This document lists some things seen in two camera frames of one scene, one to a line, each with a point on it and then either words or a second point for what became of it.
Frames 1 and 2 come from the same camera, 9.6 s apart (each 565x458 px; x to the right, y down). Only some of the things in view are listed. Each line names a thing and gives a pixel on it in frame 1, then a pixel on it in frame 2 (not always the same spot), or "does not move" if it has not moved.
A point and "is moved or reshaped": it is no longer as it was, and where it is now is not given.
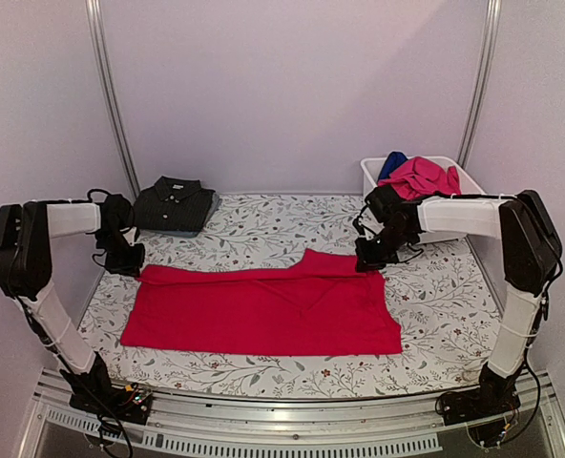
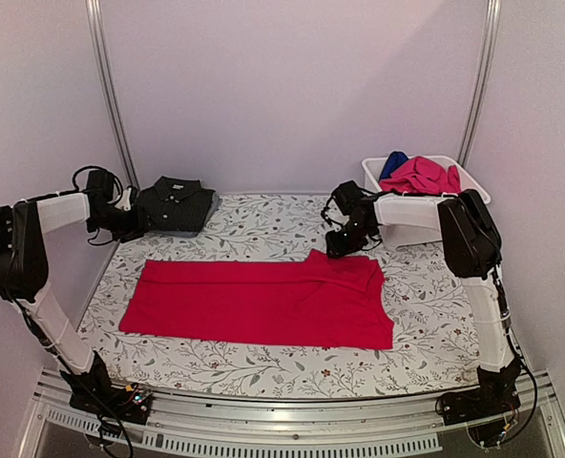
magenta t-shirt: [312, 303] is moved or reshaped
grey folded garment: [215, 205] does not move
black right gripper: [367, 261] → [337, 249]
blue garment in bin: [394, 159] does not move
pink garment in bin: [422, 176] does not move
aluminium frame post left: [93, 9] does not move
